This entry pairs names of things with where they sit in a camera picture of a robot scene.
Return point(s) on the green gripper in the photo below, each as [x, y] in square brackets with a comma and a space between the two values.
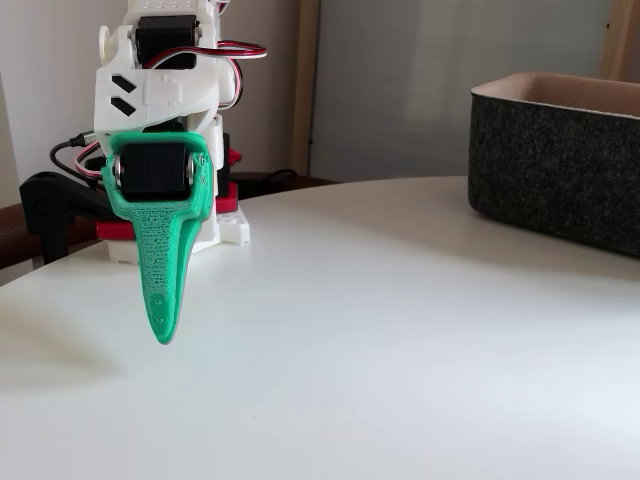
[150, 172]

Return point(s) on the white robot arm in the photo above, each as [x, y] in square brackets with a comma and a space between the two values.
[165, 90]

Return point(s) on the dark grey felt basket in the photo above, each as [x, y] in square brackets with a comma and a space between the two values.
[550, 170]

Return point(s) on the black and red clamp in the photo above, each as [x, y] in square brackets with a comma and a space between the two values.
[45, 200]
[227, 197]

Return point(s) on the beige door frame post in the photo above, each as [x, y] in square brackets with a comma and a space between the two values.
[306, 75]

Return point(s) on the pale wooden post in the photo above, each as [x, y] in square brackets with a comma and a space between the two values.
[617, 40]

